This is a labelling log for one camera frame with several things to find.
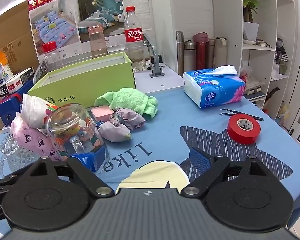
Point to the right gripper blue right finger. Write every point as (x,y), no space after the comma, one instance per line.
(201,160)

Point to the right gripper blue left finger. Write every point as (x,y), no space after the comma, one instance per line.
(87,159)

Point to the pink printed tissue pack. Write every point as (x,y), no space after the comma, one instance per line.
(33,139)

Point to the white cloth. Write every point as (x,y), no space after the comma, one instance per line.
(36,111)

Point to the clear glass mug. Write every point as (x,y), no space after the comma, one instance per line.
(72,130)

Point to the grey purple cloth bundle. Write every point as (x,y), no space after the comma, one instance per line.
(121,122)

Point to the pink sponge block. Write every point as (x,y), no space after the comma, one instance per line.
(102,113)

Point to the blue printed table mat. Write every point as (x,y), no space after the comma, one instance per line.
(150,190)

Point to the red tape roll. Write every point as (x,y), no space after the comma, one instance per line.
(243,129)

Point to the black tweezers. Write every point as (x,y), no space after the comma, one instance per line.
(230,112)

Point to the green towel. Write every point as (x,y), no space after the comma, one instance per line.
(130,98)

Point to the green cardboard box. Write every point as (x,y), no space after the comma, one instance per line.
(85,81)

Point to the crystal glass dish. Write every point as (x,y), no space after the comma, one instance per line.
(14,157)

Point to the blue tissue pack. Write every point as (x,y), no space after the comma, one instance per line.
(213,87)

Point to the blue machine box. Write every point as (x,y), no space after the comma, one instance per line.
(11,104)

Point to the metal lever stand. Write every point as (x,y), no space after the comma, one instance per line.
(156,69)

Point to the black white pen box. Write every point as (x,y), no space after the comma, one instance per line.
(16,82)

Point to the red cap clear jar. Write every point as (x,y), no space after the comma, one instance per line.
(52,58)

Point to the pink clear bottle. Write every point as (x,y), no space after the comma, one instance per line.
(97,41)

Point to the red thermos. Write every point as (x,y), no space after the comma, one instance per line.
(201,41)

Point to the steel thermos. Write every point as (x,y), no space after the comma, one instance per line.
(180,52)

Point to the cola bottle red label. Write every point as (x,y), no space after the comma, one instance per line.
(134,40)

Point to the white shelf unit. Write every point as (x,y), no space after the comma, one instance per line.
(264,64)

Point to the bedding poster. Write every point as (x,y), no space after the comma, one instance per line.
(67,23)

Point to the potted plant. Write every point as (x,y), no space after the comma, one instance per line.
(250,28)

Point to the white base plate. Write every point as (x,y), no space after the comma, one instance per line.
(147,84)

